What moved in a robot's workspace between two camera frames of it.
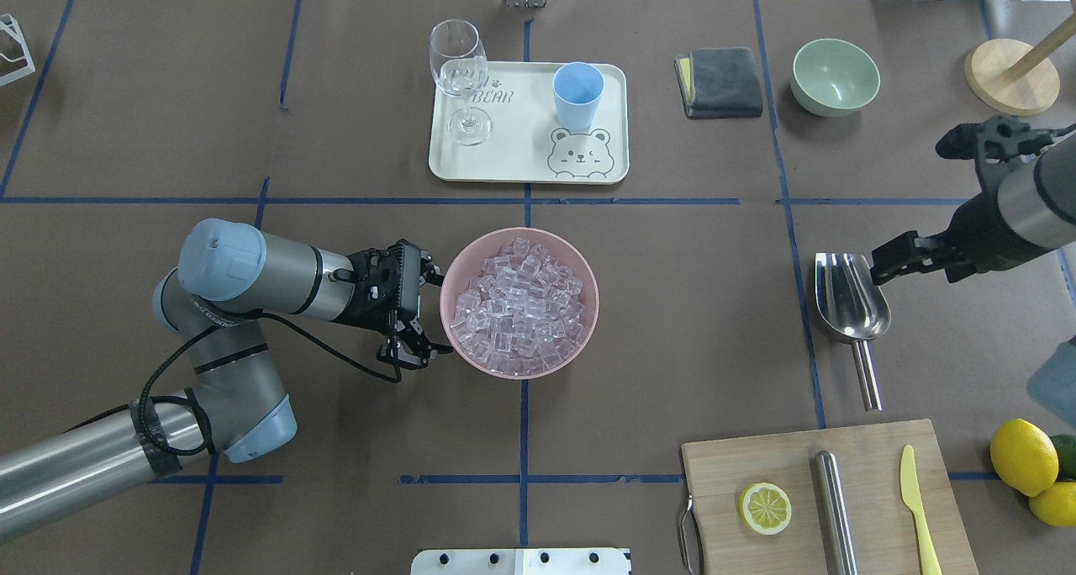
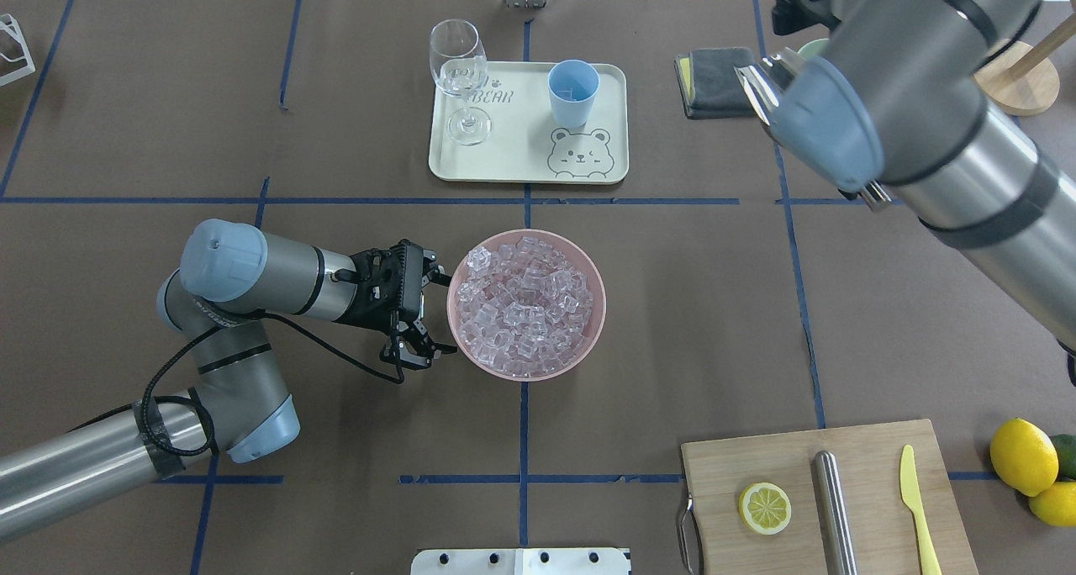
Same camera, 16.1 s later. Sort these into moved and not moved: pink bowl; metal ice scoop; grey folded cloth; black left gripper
Moved: metal ice scoop
Not moved: black left gripper; grey folded cloth; pink bowl
